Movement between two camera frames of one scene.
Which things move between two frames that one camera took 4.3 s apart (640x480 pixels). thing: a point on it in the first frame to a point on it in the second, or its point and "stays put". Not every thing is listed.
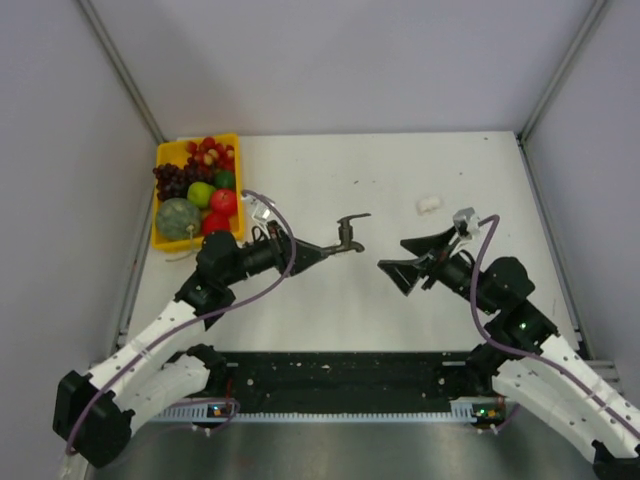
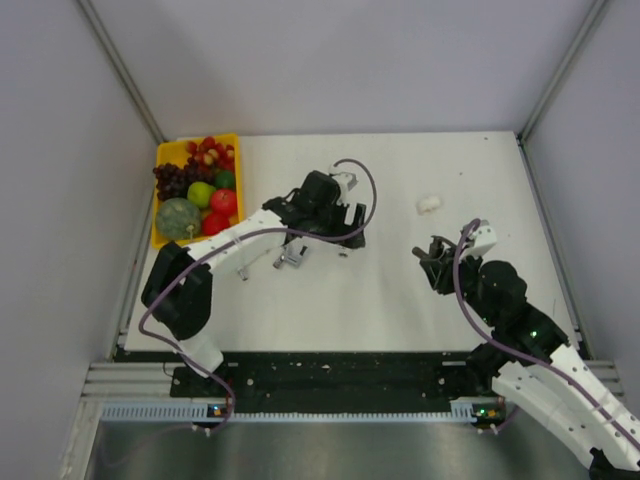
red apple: [224, 201] stays put
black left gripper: [307, 256] to [341, 210]
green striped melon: [174, 216] stays put
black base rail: [346, 381] stays put
